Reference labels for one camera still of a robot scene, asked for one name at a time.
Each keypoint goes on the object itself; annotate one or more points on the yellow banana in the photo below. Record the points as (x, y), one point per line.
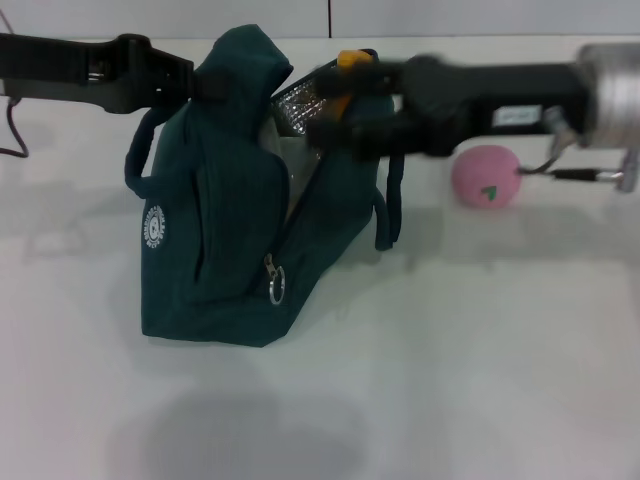
(350, 59)

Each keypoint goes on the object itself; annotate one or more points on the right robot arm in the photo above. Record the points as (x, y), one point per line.
(615, 95)

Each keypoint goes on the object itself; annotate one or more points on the dark teal insulated lunch bag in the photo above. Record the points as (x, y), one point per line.
(215, 210)

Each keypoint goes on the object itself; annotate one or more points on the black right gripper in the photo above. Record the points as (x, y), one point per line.
(475, 95)

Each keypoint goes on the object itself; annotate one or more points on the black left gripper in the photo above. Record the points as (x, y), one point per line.
(60, 67)

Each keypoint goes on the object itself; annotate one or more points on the pink toy peach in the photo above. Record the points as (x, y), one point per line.
(485, 175)

